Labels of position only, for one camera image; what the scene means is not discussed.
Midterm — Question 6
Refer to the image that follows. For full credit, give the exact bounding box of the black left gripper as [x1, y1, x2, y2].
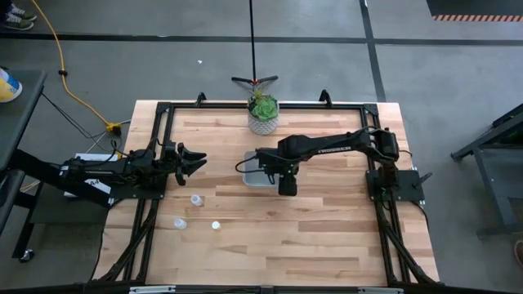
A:
[162, 140, 208, 187]

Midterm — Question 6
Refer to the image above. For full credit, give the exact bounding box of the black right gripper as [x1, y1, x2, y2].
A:
[256, 146, 300, 198]

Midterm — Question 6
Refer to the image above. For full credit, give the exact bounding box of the grey plastic basket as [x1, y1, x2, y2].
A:
[242, 150, 283, 189]

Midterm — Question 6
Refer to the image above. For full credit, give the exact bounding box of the succulent in white pot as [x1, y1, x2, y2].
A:
[246, 91, 281, 136]

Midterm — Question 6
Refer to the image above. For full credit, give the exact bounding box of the white paper sheet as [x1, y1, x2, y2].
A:
[62, 152, 120, 199]

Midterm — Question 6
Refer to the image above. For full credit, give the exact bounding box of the black tripod stand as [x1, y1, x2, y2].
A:
[230, 0, 279, 93]

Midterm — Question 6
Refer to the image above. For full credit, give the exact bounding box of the black side table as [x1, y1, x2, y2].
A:
[0, 69, 114, 263]

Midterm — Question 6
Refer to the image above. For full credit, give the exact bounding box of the yellow blue white canister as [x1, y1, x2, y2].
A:
[0, 67, 24, 104]

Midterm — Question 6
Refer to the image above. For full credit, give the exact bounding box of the black metal table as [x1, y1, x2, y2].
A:
[449, 104, 523, 238]

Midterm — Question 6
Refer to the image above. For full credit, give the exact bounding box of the person's grey sneaker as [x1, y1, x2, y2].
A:
[7, 2, 38, 23]
[0, 11, 35, 32]

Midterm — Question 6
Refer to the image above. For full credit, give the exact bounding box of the person's dark shoe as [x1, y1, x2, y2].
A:
[512, 239, 523, 267]

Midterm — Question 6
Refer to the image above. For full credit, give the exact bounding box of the black mat orange striped edge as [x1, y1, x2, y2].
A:
[425, 0, 523, 23]

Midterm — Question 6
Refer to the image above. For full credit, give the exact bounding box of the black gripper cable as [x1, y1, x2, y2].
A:
[235, 154, 263, 176]

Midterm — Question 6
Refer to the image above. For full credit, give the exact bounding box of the black metal table frame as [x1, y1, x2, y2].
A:
[92, 100, 440, 287]

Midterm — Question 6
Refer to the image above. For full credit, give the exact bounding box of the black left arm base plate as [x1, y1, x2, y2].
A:
[106, 181, 169, 202]

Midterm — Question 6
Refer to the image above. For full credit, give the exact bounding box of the silver metal bracket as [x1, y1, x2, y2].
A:
[128, 285, 177, 294]
[358, 287, 405, 294]

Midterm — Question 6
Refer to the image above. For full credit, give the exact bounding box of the thin black floor cable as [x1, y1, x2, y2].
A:
[40, 92, 119, 153]

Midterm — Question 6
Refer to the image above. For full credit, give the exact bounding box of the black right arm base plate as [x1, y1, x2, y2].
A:
[365, 168, 427, 204]

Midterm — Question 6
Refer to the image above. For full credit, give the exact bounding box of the yellow extension cable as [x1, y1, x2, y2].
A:
[30, 0, 123, 136]

